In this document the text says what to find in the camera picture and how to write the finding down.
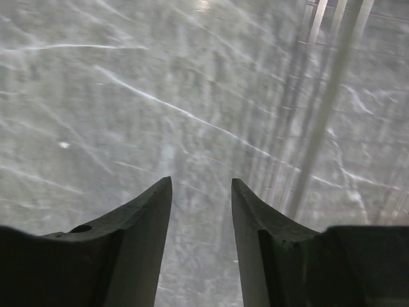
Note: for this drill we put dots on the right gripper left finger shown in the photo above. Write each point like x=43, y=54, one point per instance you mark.
x=113, y=260

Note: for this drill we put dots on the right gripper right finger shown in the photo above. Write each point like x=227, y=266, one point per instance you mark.
x=283, y=263

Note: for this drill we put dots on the metal wire dish rack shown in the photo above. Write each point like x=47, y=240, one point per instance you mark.
x=342, y=154

